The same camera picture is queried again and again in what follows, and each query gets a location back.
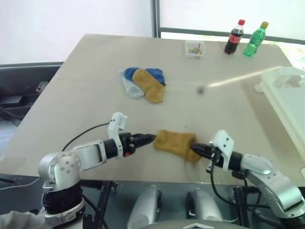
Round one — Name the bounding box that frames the grey fabric cover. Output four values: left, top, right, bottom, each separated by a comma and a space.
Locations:
0, 209, 47, 229

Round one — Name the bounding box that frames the brown fuzzy sock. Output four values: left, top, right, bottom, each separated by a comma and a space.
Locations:
132, 68, 167, 104
152, 129, 202, 163

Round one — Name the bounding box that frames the white plastic basket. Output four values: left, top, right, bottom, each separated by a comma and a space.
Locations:
253, 66, 305, 154

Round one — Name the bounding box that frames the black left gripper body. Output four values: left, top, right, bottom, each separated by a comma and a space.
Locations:
119, 132, 144, 158

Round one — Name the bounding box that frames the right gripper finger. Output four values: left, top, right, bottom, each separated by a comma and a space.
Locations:
190, 146, 211, 159
191, 142, 211, 151

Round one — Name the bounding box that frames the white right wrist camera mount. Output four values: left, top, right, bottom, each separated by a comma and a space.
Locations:
209, 130, 235, 170

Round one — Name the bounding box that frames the clear plastic box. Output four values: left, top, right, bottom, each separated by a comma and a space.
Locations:
184, 40, 206, 59

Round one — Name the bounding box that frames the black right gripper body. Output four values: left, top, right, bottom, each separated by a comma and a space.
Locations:
202, 143, 224, 168

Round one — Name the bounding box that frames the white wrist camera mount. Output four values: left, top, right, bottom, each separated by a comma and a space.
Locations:
107, 112, 128, 159
209, 130, 235, 170

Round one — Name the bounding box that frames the right robot arm with cables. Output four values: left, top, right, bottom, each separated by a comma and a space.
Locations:
205, 152, 272, 213

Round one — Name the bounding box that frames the cola bottle with red cap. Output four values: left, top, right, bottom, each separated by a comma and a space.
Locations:
223, 19, 246, 56

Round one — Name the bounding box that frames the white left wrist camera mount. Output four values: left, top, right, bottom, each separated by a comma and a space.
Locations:
107, 112, 128, 159

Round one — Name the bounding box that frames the green bottle with yellow cap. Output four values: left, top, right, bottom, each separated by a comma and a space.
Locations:
243, 21, 270, 58

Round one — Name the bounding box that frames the dark robot waist cover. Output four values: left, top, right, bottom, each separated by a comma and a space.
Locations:
145, 219, 242, 229

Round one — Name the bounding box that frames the blue fuzzy sock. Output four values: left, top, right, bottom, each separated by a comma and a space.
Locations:
123, 67, 167, 87

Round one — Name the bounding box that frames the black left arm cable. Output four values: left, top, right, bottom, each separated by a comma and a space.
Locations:
61, 122, 112, 152

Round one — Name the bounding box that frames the grey window frame post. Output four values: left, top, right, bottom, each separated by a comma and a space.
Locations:
151, 0, 162, 38

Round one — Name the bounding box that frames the grey rounded robot leg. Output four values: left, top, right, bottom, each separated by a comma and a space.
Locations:
185, 188, 224, 223
126, 185, 164, 229

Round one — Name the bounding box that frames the light grey sock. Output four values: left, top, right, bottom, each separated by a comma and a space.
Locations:
118, 69, 146, 100

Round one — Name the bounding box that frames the black equipment beside table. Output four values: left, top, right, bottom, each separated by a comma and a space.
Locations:
0, 62, 64, 125

